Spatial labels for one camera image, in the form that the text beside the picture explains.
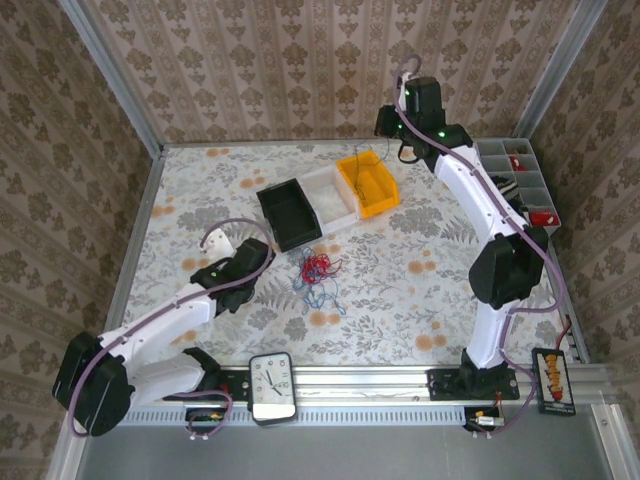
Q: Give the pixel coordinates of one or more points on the grey compartment organizer tray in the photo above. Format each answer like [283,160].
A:
[542,195]

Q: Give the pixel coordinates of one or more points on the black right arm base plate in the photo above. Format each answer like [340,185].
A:
[445,387]

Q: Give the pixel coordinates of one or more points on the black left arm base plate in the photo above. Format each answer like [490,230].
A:
[235,382]

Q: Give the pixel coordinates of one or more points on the black orange power board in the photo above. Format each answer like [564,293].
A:
[554,382]

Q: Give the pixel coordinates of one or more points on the white face desk clock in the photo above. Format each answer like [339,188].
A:
[272,385]

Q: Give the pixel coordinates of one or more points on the grey metal shelf panel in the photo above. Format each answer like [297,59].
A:
[350,455]

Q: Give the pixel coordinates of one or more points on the yellow plastic bin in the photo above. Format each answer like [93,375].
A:
[375,195]

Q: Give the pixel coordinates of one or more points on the aluminium frame post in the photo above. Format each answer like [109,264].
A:
[560,70]
[115,85]

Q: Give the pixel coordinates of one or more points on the black plastic bin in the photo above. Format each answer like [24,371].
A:
[290,215]

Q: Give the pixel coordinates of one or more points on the black white striped bundle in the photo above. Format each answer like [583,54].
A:
[507,187]

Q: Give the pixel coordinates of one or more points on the black electronics box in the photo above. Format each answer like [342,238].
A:
[485,419]
[207,419]

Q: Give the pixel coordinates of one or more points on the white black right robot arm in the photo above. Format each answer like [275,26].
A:
[480,200]

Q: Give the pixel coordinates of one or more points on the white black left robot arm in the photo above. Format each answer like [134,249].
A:
[165,315]

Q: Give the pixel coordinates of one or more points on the aluminium mounting rail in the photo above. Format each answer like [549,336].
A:
[360,387]

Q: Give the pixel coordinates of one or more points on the floral tablecloth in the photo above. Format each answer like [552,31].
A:
[375,310]

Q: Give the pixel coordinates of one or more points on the white plastic bin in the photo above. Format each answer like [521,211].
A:
[330,200]

